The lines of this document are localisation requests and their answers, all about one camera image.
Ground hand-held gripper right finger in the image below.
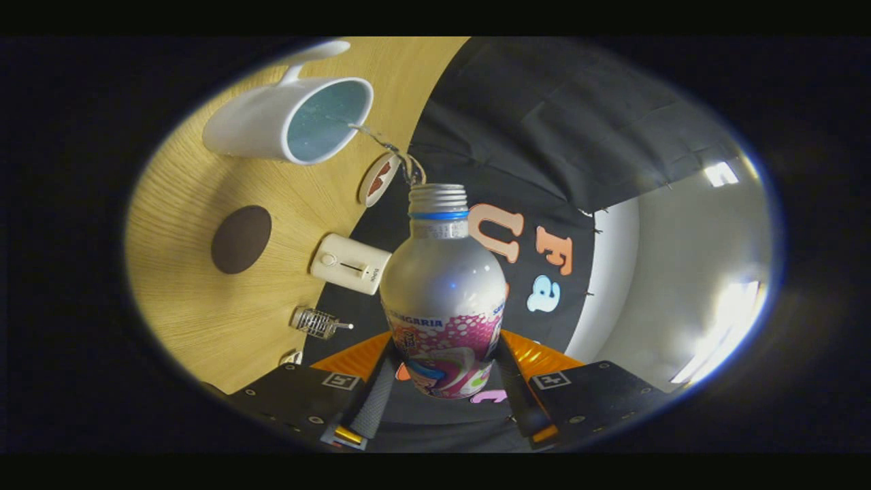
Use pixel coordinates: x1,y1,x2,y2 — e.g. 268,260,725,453
497,330,671,446

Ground wooden table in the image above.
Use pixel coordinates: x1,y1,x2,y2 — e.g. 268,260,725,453
126,37,470,395

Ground round brown coaster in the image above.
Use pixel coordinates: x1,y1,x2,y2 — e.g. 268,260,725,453
211,206,273,275

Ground red food pieces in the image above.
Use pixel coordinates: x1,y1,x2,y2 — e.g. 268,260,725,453
367,161,394,198

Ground metal wire basket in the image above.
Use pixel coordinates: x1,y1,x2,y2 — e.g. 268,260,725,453
291,306,339,340

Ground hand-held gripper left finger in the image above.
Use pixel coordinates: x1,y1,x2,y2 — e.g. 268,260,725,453
228,331,399,451

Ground silver juice bottle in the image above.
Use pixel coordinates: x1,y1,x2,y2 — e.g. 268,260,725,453
380,184,508,399

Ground clear juice stream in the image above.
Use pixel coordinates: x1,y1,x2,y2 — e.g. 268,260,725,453
348,122,426,186

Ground white toaster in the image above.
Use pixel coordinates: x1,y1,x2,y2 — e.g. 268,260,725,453
310,233,393,296

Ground white plate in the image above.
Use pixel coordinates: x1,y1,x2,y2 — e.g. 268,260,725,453
358,152,402,208

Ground white cup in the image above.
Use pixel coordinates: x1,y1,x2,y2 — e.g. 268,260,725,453
202,39,374,166

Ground twin tube ceiling light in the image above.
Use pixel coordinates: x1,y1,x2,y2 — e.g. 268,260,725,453
704,161,739,188

